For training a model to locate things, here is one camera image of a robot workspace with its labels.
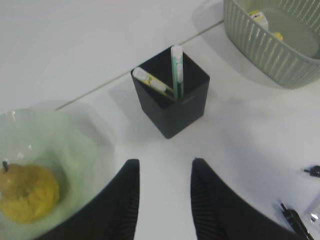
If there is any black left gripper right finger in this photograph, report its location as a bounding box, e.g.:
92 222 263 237
190 158 304 240

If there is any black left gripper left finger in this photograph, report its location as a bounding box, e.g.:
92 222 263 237
39 159 140 240

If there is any yellow pear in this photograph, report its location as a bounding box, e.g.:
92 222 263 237
0 161 60 224

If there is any yellow utility knife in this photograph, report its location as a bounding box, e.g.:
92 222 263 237
132 67 175 101

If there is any teal utility knife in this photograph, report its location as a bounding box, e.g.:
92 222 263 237
170 45 184 100

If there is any yellow plastic packaging waste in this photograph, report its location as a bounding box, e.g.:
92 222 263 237
249 9 284 41

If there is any black gel pen middle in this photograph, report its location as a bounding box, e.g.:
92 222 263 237
280 202 314 240

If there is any frosted green wavy glass plate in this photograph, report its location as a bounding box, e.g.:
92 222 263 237
0 104 115 240

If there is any clear plastic ruler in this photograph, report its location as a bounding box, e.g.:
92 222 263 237
304 194 320 225

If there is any black gel pen on ruler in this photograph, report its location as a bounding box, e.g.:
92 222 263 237
303 165 320 178

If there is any black square pen holder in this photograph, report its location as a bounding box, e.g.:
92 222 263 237
130 53 210 139

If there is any green woven plastic basket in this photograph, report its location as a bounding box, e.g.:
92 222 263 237
223 0 320 89

